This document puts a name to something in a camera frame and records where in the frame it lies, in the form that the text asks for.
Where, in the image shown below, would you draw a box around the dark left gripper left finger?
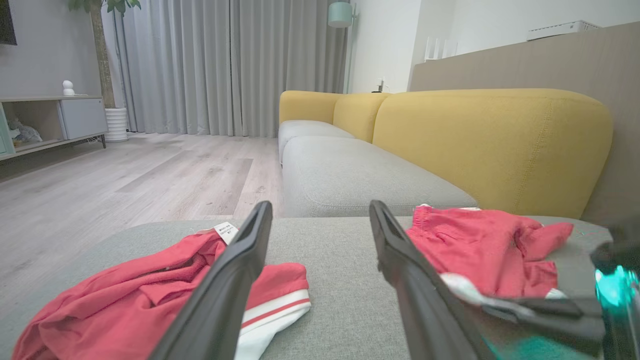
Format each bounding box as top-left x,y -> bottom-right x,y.
149,201 -> 274,360

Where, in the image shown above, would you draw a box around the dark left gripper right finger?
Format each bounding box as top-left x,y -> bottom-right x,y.
369,200 -> 496,360

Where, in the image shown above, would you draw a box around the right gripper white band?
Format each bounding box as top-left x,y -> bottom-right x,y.
482,219 -> 640,360

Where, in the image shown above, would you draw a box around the red white basketball jersey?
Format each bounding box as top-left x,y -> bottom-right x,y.
11,221 -> 312,360

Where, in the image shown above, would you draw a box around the red white-striped shorts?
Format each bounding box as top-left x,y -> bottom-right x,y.
406,204 -> 575,307

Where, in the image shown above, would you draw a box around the white ribbed plant pot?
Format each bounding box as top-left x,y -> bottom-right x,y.
104,107 -> 129,143

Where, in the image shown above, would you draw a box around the grey wooden tv cabinet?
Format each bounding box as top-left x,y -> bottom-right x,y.
0,95 -> 109,162

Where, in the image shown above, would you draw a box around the grey pleated curtain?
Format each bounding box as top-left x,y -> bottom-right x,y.
114,0 -> 349,138

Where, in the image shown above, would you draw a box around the white antenna router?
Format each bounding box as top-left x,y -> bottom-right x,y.
424,36 -> 458,63

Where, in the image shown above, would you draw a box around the grey plush toy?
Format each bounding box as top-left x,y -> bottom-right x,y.
7,117 -> 43,148

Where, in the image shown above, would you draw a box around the indoor tree plant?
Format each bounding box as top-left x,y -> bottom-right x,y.
67,0 -> 142,110

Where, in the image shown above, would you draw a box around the white flat box device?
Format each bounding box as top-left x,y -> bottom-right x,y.
526,20 -> 601,42

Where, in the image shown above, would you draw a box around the teal shade floor lamp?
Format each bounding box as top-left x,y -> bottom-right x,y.
327,0 -> 359,95

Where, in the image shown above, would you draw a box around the black television screen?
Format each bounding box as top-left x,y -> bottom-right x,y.
0,0 -> 18,46

